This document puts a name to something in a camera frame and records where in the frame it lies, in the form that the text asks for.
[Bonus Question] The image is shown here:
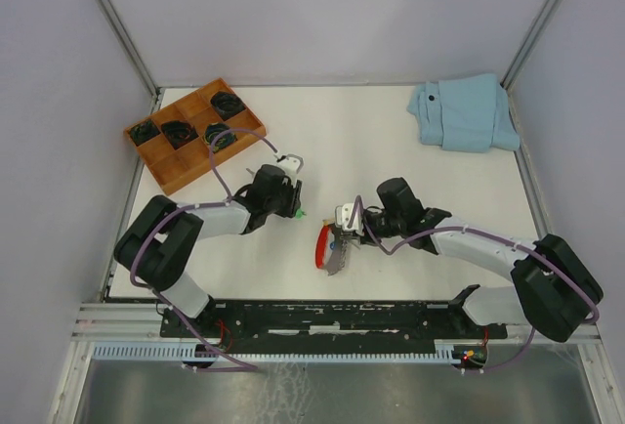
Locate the metal key holder red handle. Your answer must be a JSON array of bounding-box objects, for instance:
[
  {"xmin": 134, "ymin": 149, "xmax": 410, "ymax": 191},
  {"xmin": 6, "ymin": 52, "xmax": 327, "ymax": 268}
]
[{"xmin": 314, "ymin": 220, "xmax": 355, "ymax": 276}]

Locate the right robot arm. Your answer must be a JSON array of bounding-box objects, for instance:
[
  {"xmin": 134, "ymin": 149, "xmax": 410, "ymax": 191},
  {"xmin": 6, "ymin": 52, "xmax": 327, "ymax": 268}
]
[{"xmin": 316, "ymin": 177, "xmax": 604, "ymax": 343}]

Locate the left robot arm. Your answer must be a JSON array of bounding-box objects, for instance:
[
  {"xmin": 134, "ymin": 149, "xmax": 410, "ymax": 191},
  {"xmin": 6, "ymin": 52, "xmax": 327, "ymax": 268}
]
[{"xmin": 113, "ymin": 163, "xmax": 303, "ymax": 336}]

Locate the black green rolled band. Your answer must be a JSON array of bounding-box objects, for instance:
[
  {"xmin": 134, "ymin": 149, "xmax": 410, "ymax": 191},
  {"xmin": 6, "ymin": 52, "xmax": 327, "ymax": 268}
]
[{"xmin": 203, "ymin": 123, "xmax": 237, "ymax": 153}]

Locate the black rolled band back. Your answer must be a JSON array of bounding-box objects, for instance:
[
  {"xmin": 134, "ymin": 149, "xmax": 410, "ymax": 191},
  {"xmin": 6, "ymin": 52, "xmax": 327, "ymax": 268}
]
[{"xmin": 210, "ymin": 91, "xmax": 245, "ymax": 121}]

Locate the wooden compartment tray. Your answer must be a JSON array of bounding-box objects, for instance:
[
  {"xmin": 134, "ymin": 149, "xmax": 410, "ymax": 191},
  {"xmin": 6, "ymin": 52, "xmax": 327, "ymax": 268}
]
[{"xmin": 124, "ymin": 78, "xmax": 267, "ymax": 195}]

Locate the black red rolled band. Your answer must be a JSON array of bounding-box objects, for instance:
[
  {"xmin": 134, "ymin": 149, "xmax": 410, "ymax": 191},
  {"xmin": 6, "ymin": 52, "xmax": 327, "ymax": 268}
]
[{"xmin": 161, "ymin": 120, "xmax": 198, "ymax": 149}]

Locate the light blue folded cloth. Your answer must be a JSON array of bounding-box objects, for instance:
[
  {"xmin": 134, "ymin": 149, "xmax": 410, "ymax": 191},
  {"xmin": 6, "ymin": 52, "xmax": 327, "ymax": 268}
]
[{"xmin": 407, "ymin": 73, "xmax": 521, "ymax": 153}]

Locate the black yellow rolled band left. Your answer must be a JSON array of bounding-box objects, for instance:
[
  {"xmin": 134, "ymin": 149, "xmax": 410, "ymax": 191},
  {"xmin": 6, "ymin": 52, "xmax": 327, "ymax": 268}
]
[{"xmin": 128, "ymin": 119, "xmax": 160, "ymax": 147}]

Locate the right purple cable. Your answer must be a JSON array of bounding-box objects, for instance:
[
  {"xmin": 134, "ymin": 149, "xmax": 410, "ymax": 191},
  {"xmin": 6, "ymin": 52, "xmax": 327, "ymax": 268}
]
[{"xmin": 354, "ymin": 193, "xmax": 601, "ymax": 374}]

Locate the purple cable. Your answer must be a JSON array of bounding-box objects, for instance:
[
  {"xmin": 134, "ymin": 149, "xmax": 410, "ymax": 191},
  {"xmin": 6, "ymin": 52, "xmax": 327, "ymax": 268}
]
[
  {"xmin": 130, "ymin": 129, "xmax": 289, "ymax": 374},
  {"xmin": 354, "ymin": 193, "xmax": 601, "ymax": 374}
]

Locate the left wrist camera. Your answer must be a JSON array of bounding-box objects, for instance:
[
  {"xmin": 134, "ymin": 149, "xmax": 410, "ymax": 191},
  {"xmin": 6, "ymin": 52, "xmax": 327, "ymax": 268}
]
[{"xmin": 276, "ymin": 153, "xmax": 304, "ymax": 186}]

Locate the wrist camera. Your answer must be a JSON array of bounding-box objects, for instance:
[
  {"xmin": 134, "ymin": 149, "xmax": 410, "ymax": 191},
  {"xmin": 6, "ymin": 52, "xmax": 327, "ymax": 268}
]
[
  {"xmin": 276, "ymin": 153, "xmax": 304, "ymax": 186},
  {"xmin": 334, "ymin": 203, "xmax": 363, "ymax": 233}
]

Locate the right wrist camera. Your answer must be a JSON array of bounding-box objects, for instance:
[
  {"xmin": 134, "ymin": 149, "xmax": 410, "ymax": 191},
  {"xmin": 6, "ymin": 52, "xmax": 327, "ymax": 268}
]
[{"xmin": 334, "ymin": 203, "xmax": 363, "ymax": 233}]

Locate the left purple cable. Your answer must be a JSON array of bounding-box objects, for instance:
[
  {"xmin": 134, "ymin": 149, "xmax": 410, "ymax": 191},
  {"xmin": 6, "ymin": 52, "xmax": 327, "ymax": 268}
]
[{"xmin": 130, "ymin": 129, "xmax": 289, "ymax": 374}]

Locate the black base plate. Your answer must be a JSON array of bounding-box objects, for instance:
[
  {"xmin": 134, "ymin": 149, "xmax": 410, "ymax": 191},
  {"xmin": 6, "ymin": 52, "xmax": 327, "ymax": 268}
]
[{"xmin": 190, "ymin": 299, "xmax": 507, "ymax": 356}]

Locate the grey cable duct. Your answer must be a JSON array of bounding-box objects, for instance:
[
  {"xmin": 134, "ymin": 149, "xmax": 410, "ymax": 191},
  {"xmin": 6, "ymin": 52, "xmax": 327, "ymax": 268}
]
[{"xmin": 92, "ymin": 339, "xmax": 484, "ymax": 362}]

